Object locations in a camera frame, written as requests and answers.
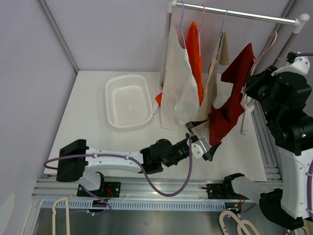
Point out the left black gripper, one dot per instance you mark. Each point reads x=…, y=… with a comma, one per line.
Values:
x=209, y=156

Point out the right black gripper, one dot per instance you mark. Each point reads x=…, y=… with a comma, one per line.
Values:
x=253, y=82

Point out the pink wire hanger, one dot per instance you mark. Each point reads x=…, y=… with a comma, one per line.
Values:
x=273, y=37
x=200, y=28

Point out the dark red t shirt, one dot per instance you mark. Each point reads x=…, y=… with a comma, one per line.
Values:
x=223, y=119

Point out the beige t shirt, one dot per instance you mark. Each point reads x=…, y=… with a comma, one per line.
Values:
x=220, y=57

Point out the blue wire hanger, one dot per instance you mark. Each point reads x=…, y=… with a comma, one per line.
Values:
x=223, y=29
x=179, y=29

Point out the orange t shirt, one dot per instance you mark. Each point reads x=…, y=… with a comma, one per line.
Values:
x=193, y=50

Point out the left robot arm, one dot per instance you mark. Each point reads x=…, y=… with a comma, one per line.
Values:
x=83, y=164

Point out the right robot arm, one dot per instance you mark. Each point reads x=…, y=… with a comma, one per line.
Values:
x=283, y=96

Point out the white t shirt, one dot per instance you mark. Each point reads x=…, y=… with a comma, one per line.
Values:
x=180, y=99

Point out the beige wooden hanger corner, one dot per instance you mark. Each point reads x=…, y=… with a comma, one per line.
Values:
x=308, y=227

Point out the metal clothes rack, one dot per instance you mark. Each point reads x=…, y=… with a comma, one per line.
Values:
x=249, y=105

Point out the white plastic basket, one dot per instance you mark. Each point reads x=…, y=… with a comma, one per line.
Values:
x=128, y=102

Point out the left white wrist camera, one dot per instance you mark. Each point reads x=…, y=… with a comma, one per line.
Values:
x=200, y=149

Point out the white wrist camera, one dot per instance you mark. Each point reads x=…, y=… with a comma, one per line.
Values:
x=200, y=149
x=296, y=62

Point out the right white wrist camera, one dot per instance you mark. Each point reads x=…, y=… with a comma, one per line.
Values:
x=296, y=62

